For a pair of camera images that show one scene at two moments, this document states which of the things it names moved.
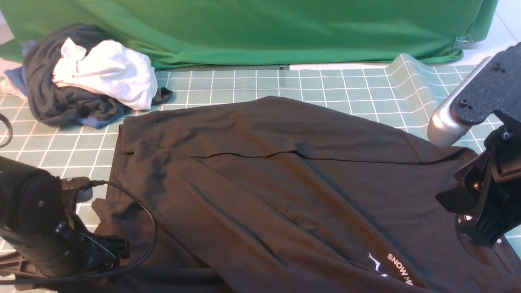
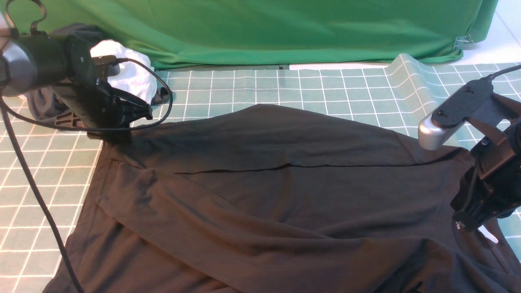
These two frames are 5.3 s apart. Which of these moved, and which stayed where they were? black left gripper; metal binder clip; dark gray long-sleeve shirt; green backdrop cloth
Moved: black left gripper
Stayed: metal binder clip; green backdrop cloth; dark gray long-sleeve shirt
